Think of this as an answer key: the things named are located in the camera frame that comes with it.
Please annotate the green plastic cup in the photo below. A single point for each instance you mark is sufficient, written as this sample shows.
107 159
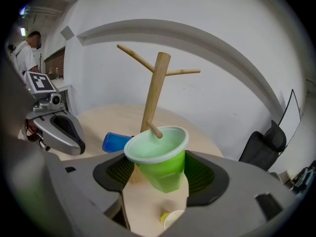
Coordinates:
165 171

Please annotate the whiteboard on black stand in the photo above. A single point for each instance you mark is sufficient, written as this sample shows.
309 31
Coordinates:
293 117

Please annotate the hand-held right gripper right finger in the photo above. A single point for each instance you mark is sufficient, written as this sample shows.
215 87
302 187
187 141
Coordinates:
242 194

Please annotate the black mesh office chair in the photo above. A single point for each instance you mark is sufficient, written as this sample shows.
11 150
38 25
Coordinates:
261 147

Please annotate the grey wall plate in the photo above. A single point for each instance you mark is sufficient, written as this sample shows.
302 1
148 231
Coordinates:
67 33

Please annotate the blue plastic cup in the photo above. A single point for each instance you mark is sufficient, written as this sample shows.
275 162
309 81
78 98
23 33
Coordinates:
116 142

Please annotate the green bottle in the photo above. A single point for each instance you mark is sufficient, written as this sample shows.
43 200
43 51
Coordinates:
57 75

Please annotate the yellow plastic cup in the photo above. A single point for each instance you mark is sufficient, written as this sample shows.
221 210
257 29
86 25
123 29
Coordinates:
172 218

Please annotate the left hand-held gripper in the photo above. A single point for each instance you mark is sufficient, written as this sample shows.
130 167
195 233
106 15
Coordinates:
40 83

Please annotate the ceiling light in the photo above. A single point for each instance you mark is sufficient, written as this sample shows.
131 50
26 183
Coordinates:
22 31
24 10

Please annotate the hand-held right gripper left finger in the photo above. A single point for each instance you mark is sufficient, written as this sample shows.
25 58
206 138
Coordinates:
86 181

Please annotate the wooden cup tree stand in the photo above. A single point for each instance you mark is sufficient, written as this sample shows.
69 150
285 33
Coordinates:
155 90

